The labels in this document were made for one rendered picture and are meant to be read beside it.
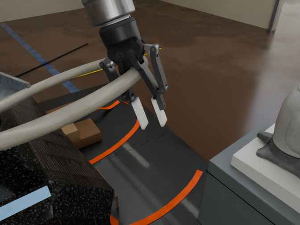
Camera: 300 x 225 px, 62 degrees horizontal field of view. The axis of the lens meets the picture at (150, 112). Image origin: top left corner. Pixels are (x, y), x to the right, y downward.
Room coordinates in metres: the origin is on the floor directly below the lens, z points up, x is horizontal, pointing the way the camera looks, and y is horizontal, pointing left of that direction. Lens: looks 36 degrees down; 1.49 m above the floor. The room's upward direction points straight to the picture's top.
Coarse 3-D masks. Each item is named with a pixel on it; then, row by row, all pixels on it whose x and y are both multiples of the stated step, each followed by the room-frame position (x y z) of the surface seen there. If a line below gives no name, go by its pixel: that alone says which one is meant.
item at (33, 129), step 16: (96, 64) 0.74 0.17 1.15; (48, 80) 0.72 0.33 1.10; (64, 80) 0.74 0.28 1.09; (128, 80) 0.43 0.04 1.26; (16, 96) 0.65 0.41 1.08; (96, 96) 0.37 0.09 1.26; (112, 96) 0.38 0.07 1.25; (64, 112) 0.33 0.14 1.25; (80, 112) 0.34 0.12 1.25; (16, 128) 0.31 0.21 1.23; (32, 128) 0.31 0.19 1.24; (48, 128) 0.31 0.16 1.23; (0, 144) 0.30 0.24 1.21; (16, 144) 0.30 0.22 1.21
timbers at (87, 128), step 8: (64, 104) 2.08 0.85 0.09; (48, 112) 1.94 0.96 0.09; (88, 120) 1.80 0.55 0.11; (80, 128) 1.69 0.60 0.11; (88, 128) 1.69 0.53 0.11; (96, 128) 1.69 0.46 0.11; (80, 136) 1.58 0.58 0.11; (88, 136) 1.58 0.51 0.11; (96, 136) 1.62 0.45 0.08; (80, 144) 1.54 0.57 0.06; (88, 144) 1.57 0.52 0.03
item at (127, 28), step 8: (120, 24) 0.46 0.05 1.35; (128, 24) 0.47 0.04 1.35; (136, 24) 0.49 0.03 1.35; (104, 32) 0.47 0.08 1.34; (112, 32) 0.46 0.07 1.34; (120, 32) 0.46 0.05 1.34; (128, 32) 0.47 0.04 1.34; (136, 32) 0.48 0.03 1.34; (104, 40) 0.47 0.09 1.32; (112, 40) 0.46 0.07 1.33; (120, 40) 0.46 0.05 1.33; (128, 40) 0.46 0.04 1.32; (136, 40) 0.47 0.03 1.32; (112, 48) 0.49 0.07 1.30; (120, 48) 0.48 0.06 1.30; (128, 48) 0.48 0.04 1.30; (136, 48) 0.47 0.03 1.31; (112, 56) 0.48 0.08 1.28; (136, 56) 0.47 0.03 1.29; (128, 64) 0.47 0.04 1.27
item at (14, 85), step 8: (0, 72) 0.77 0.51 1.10; (0, 80) 0.77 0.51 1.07; (8, 80) 0.74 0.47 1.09; (16, 80) 0.71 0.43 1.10; (0, 88) 0.74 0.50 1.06; (8, 88) 0.74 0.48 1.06; (16, 88) 0.72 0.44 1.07; (24, 88) 0.70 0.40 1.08; (0, 96) 0.69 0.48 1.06; (32, 96) 0.69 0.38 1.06; (16, 104) 0.64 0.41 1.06; (0, 112) 0.60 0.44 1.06
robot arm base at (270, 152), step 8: (264, 136) 0.70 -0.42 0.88; (272, 136) 0.67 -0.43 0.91; (272, 144) 0.64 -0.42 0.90; (256, 152) 0.64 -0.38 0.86; (264, 152) 0.63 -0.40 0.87; (272, 152) 0.62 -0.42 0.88; (280, 152) 0.59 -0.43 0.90; (272, 160) 0.60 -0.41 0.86; (280, 160) 0.58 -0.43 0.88; (288, 160) 0.57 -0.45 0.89; (296, 160) 0.56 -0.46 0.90; (288, 168) 0.56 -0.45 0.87; (296, 168) 0.55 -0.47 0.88
